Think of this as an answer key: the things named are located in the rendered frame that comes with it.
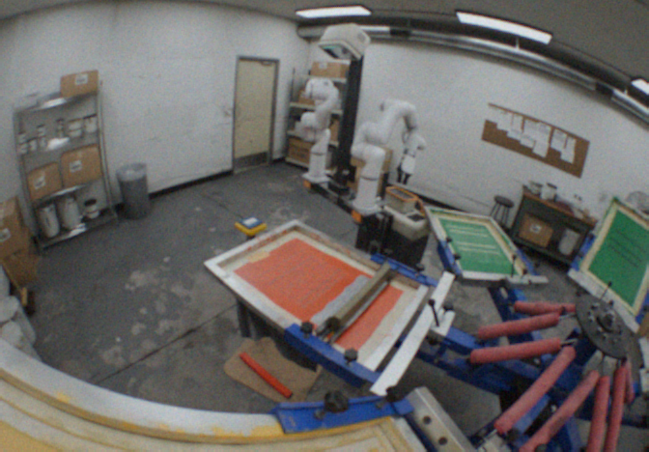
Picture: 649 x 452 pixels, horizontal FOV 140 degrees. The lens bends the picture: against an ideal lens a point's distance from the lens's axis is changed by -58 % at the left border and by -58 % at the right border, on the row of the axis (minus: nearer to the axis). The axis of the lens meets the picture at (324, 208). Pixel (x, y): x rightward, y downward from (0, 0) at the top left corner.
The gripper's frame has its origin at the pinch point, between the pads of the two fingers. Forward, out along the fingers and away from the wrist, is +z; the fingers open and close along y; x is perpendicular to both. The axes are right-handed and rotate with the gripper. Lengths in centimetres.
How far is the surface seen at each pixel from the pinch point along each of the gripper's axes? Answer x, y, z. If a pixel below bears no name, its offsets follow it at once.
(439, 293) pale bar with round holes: -59, -27, 39
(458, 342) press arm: -79, -40, 47
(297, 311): -32, -71, 57
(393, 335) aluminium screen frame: -60, -51, 52
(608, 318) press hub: -125, -30, 21
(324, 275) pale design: -19, -53, 49
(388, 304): -45, -39, 50
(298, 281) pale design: -18, -64, 52
